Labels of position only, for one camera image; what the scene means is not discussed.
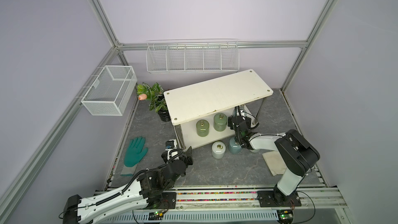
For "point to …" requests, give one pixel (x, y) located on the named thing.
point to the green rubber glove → (135, 151)
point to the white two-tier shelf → (200, 111)
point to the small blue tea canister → (233, 112)
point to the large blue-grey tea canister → (233, 146)
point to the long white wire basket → (195, 55)
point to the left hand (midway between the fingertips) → (184, 149)
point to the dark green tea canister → (202, 127)
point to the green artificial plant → (154, 95)
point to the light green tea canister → (220, 120)
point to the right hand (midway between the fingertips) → (238, 115)
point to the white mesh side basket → (111, 90)
